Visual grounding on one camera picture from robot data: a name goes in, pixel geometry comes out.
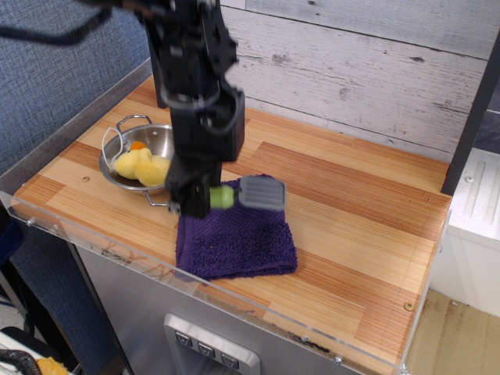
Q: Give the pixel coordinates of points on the yellow plush duck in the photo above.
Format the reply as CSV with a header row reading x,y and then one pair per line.
x,y
140,164

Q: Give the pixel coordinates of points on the purple folded cloth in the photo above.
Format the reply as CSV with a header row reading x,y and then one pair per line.
x,y
236,242

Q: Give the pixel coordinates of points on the white side cabinet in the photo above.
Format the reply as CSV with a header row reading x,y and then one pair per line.
x,y
466,268

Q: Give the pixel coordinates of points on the black frame post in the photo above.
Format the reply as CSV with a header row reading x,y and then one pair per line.
x,y
474,120
157,45

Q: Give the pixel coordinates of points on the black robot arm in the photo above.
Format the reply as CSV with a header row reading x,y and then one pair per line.
x,y
191,51

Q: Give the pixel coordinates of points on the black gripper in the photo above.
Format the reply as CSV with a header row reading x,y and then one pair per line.
x,y
189,193

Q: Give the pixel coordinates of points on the steel button control panel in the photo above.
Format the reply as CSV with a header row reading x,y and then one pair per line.
x,y
196,350

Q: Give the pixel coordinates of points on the clear acrylic table guard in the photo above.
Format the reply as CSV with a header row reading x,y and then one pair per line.
x,y
350,307

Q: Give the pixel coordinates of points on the black right frame post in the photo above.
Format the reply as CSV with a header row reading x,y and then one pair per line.
x,y
474,120

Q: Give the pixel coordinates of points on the black left frame post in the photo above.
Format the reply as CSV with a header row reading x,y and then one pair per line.
x,y
157,45

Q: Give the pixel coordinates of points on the green and grey spatula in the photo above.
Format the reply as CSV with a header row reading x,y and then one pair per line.
x,y
253,192

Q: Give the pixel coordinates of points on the steel bowl with handles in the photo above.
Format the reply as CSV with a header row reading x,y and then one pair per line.
x,y
118,139

